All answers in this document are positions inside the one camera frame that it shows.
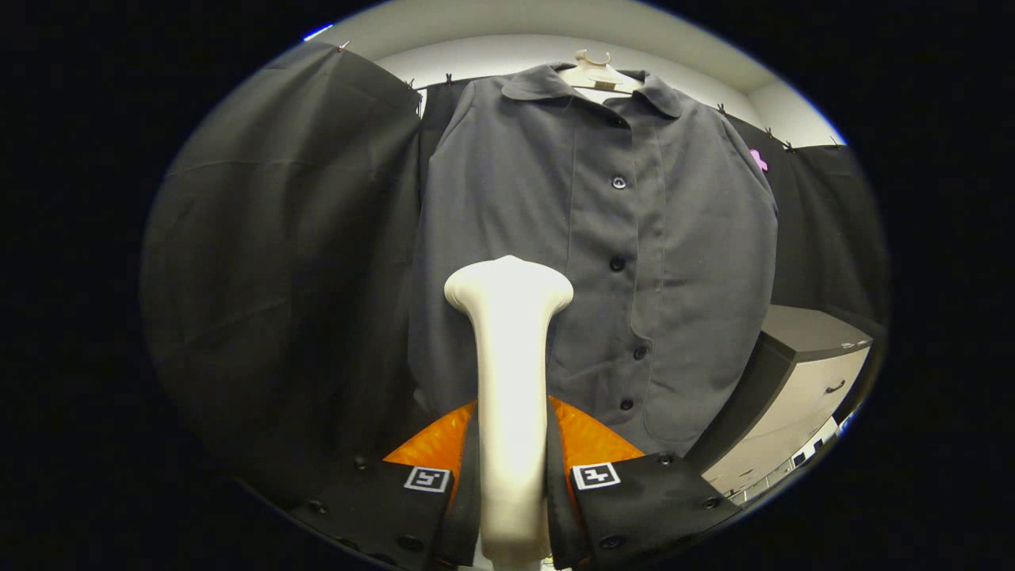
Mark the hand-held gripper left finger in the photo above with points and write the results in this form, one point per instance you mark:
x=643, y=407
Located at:
x=469, y=507

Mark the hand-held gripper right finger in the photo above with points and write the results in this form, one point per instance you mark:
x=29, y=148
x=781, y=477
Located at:
x=559, y=507

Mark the white garment steamer head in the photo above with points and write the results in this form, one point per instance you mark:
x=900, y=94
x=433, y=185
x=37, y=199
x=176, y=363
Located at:
x=511, y=381

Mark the dark gray button shirt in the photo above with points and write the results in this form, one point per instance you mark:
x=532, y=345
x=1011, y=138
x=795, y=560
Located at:
x=515, y=198

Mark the cream clothes hanger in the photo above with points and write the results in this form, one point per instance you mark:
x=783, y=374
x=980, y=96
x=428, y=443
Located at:
x=595, y=75

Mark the beige cabinet with gray top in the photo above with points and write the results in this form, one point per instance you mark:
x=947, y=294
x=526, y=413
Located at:
x=793, y=396

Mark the black backdrop cloth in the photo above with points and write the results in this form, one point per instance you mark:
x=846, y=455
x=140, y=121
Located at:
x=277, y=262

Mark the narrow ceiling light panel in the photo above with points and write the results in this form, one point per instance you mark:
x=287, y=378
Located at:
x=319, y=32

